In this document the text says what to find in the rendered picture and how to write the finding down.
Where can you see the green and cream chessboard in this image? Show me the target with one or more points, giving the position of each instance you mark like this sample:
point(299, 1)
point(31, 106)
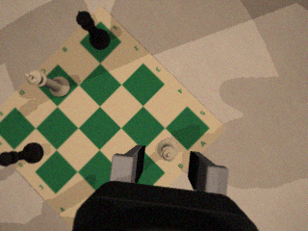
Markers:
point(119, 97)

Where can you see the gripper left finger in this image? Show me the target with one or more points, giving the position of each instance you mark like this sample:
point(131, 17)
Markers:
point(128, 167)

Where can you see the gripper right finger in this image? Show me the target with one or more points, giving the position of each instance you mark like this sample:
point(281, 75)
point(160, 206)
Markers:
point(205, 176)

